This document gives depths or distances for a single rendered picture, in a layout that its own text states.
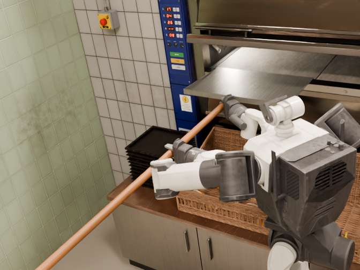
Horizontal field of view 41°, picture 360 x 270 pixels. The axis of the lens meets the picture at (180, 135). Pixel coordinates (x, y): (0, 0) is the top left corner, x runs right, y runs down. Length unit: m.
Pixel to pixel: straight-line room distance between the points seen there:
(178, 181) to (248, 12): 1.18
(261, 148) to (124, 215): 1.51
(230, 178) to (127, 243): 1.67
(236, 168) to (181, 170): 0.19
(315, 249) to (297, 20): 1.11
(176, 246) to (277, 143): 1.36
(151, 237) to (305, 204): 1.52
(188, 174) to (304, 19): 1.12
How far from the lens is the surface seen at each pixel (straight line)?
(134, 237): 2.94
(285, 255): 1.75
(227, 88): 2.47
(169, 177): 1.55
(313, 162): 1.45
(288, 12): 2.39
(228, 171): 1.44
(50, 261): 1.56
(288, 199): 1.52
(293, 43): 2.26
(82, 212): 3.50
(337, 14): 2.31
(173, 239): 2.73
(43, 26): 3.00
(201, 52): 2.68
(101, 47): 3.12
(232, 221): 2.48
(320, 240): 1.69
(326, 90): 2.46
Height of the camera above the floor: 2.19
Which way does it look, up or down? 29 degrees down
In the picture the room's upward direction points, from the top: 8 degrees counter-clockwise
